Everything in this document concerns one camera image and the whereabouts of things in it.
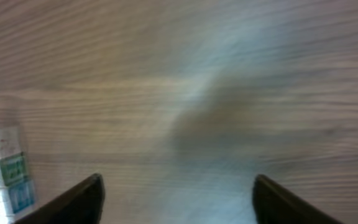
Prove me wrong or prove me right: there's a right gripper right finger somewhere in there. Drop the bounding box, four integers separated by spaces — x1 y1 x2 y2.
252 175 341 224

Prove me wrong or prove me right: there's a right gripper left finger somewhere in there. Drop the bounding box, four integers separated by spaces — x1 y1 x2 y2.
15 173 105 224

